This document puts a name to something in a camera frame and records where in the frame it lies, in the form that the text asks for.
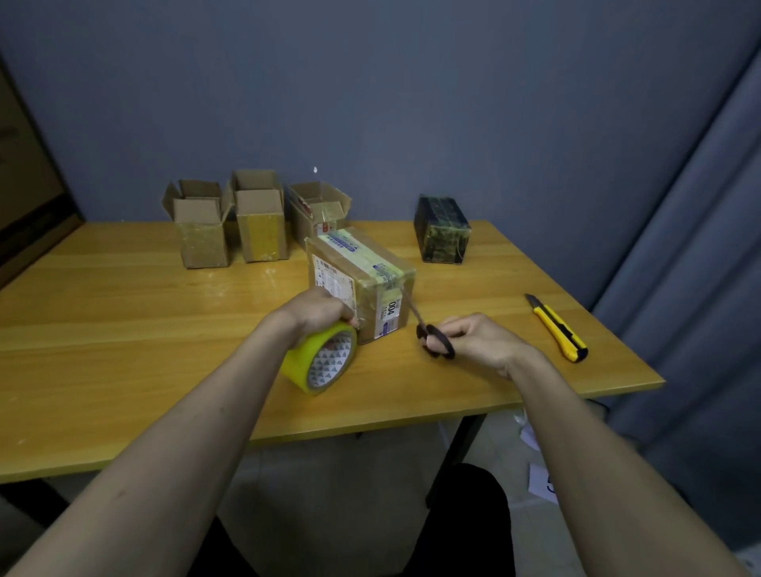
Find person's right hand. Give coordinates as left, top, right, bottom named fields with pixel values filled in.
left=415, top=313, right=535, bottom=381

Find person's left hand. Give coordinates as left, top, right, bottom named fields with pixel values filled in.
left=264, top=287, right=361, bottom=352

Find black handled scissors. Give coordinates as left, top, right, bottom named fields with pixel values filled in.
left=403, top=294, right=457, bottom=361

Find yellow tape roll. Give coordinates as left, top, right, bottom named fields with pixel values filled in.
left=279, top=320, right=360, bottom=396

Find brown box with white label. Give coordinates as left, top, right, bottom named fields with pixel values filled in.
left=304, top=225, right=417, bottom=347

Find small carton yellow tape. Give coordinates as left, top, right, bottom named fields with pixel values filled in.
left=228, top=169, right=291, bottom=264

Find small carton red label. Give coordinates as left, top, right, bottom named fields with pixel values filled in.
left=287, top=181, right=353, bottom=248

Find black cardboard box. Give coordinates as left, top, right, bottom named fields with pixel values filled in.
left=413, top=194, right=472, bottom=266

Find person's left forearm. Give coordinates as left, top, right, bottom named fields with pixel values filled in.
left=6, top=311, right=298, bottom=577

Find person's right forearm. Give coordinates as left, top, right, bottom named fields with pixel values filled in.
left=508, top=347, right=750, bottom=577

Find person's black trousers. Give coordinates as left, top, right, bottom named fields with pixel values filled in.
left=201, top=463, right=515, bottom=577

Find yellow utility knife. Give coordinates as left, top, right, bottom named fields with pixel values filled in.
left=524, top=292, right=590, bottom=365

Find black table leg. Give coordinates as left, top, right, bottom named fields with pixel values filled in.
left=425, top=413, right=488, bottom=510

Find white paper floor label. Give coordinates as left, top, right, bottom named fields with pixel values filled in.
left=527, top=463, right=560, bottom=505

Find grey pleated curtain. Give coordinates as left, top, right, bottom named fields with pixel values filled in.
left=591, top=47, right=761, bottom=554

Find large flat brown carton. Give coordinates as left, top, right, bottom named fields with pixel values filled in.
left=0, top=59, right=84, bottom=289

